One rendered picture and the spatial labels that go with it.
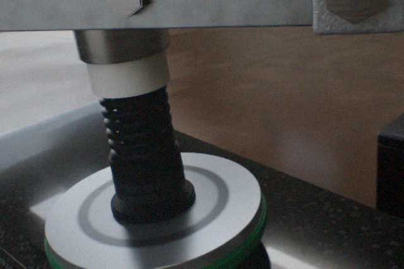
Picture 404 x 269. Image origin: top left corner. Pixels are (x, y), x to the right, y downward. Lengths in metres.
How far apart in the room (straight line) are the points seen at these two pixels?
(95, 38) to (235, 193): 0.20
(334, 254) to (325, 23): 0.27
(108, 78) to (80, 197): 0.16
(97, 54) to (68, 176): 0.34
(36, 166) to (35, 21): 0.40
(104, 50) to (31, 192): 0.34
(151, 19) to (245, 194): 0.21
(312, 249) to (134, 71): 0.24
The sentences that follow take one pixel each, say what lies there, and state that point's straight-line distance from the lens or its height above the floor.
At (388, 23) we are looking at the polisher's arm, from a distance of 0.28.
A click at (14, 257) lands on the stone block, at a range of 0.61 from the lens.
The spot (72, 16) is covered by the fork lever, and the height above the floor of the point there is 1.07.
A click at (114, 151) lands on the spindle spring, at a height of 0.94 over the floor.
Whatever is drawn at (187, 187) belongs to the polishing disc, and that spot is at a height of 0.89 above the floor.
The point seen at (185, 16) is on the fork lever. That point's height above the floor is 1.07.
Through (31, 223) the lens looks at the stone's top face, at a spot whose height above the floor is 0.82.
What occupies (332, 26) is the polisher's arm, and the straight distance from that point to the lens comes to 0.28.
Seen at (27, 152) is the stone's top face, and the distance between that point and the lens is 0.83.
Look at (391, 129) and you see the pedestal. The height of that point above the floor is 0.74.
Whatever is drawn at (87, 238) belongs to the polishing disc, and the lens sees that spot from 0.46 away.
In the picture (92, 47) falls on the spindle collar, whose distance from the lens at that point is 0.40.
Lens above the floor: 1.12
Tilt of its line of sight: 23 degrees down
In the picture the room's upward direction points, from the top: 8 degrees counter-clockwise
